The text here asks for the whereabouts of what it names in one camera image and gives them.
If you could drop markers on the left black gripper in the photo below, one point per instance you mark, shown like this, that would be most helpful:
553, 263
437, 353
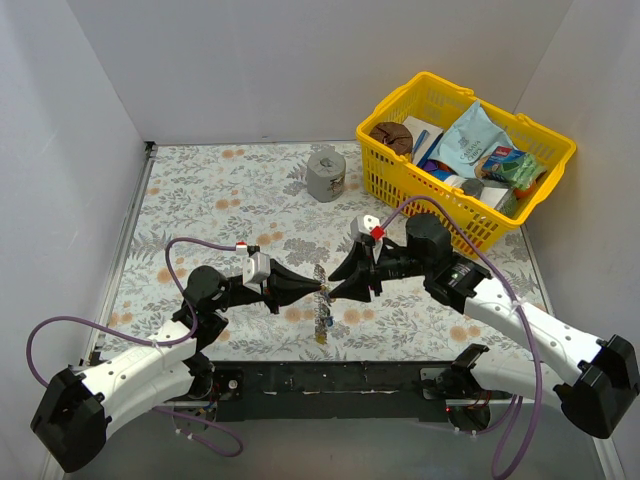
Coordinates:
271, 291

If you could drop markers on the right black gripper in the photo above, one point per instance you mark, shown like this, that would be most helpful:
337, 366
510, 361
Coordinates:
373, 270

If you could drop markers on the silver keyring with keys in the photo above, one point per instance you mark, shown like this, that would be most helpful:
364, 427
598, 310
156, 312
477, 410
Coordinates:
323, 317

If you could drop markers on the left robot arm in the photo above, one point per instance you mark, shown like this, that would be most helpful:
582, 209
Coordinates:
80, 411

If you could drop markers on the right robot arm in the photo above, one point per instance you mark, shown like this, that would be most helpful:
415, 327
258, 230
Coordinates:
592, 381

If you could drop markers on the grey toilet paper roll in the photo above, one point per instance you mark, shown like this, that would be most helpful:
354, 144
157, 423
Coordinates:
325, 175

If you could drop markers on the grey lid can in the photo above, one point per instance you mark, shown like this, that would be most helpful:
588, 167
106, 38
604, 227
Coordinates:
473, 188

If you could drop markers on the brown round item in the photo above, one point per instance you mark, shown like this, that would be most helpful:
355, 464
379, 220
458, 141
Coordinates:
394, 135

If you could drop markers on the yellow plastic basket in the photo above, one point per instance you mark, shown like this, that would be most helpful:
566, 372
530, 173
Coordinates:
393, 178

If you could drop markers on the white box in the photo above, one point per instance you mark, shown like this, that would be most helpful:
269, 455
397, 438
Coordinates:
425, 138

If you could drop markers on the light blue chips bag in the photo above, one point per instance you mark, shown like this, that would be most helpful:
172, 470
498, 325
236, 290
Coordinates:
469, 139

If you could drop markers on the orange fruit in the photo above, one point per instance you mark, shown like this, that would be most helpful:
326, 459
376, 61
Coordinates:
524, 193

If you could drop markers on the green sponge pack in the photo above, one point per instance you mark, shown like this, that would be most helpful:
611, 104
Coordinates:
515, 168

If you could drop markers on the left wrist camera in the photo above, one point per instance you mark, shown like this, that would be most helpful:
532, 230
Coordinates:
256, 271

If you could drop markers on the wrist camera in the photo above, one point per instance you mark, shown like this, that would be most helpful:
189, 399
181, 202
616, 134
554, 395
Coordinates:
366, 229
256, 271

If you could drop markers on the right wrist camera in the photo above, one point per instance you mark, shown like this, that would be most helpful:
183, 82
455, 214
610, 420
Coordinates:
366, 229

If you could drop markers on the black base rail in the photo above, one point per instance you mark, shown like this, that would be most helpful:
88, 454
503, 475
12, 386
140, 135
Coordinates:
305, 390

